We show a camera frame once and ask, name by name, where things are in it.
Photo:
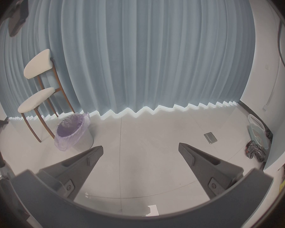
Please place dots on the crumpled black plastic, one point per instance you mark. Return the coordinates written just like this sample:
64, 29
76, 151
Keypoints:
254, 151

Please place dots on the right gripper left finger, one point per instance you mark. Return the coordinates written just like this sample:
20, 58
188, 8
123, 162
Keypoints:
71, 170

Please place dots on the white trash bin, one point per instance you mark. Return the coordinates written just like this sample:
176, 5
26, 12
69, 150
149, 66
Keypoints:
85, 139

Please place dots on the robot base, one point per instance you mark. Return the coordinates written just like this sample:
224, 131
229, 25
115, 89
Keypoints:
7, 191

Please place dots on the pale blue curtain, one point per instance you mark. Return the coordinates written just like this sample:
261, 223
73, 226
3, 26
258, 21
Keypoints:
144, 51

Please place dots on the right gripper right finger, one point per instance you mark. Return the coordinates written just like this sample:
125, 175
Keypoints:
209, 170

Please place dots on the purple plastic bag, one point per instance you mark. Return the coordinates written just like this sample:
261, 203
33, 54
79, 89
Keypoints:
68, 127

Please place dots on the white wooden chair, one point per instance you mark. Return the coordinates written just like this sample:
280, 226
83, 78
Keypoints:
36, 101

